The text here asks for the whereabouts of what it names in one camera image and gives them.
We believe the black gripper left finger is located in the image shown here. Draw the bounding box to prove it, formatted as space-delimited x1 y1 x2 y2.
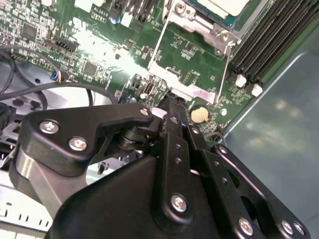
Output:
8 91 196 226

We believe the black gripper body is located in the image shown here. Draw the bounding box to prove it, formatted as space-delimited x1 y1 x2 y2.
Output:
44 155 234 239

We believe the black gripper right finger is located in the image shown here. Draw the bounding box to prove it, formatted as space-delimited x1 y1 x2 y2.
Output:
179 99 311 239

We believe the silver topped CPU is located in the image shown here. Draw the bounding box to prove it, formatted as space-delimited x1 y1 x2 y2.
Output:
185 0 265 28

